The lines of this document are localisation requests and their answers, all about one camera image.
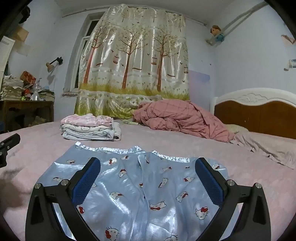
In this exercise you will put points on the white window frame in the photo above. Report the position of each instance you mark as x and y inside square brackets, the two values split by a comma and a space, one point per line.
[79, 58]

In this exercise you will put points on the white cat-print folded garment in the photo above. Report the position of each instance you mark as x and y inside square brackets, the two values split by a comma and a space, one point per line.
[87, 129]

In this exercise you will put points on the pale remote control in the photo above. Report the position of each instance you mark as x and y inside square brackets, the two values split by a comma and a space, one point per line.
[129, 122]

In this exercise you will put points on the tree-print satin curtain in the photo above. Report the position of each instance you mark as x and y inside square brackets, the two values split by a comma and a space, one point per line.
[129, 69]

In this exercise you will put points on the white cabinet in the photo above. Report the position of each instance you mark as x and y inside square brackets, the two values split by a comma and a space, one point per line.
[5, 53]

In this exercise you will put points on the pink plaid quilt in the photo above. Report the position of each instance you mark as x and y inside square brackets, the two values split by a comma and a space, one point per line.
[180, 120]

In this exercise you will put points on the dark wooden desk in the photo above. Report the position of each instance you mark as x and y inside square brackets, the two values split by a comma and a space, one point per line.
[27, 106]

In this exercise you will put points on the grey wall pipe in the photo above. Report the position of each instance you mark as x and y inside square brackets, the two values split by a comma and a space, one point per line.
[240, 16]

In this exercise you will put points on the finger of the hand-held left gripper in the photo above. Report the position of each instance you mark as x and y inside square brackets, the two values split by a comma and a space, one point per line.
[10, 141]

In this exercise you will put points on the clear plastic bottle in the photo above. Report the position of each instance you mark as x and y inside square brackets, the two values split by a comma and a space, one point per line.
[35, 93]

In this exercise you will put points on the crumpled mauve sheet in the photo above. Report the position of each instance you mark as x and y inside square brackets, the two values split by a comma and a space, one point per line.
[266, 146]

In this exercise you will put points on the stack of books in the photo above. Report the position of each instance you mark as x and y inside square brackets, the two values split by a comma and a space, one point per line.
[47, 95]

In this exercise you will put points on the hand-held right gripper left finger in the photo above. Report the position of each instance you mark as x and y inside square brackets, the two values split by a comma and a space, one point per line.
[86, 180]

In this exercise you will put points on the stack of folded clothes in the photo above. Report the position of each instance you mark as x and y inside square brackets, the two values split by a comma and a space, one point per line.
[92, 136]

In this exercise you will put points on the curtain rod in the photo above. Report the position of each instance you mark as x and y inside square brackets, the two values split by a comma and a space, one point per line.
[196, 20]

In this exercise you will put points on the stack of papers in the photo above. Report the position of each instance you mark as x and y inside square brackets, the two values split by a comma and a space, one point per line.
[11, 89]

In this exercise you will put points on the plush toy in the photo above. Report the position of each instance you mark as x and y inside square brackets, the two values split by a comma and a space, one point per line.
[216, 30]

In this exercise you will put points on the red box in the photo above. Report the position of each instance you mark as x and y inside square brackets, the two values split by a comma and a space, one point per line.
[29, 77]

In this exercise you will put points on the blue satin cat-print pants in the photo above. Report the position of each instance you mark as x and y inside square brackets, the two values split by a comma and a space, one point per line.
[138, 197]

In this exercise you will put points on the wall lamp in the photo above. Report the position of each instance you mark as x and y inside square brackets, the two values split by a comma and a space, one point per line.
[49, 67]

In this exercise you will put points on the cardboard box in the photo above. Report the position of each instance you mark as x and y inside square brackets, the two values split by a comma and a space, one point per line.
[20, 33]

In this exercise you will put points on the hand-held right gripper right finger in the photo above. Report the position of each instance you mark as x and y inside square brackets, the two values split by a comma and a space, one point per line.
[208, 180]

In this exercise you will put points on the white and wooden headboard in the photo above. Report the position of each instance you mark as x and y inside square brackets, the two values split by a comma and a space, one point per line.
[254, 115]

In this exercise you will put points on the beige pillow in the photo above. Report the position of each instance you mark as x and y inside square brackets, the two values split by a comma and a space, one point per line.
[235, 128]

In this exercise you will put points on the pink folded garment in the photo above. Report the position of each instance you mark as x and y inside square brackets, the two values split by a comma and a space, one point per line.
[85, 120]

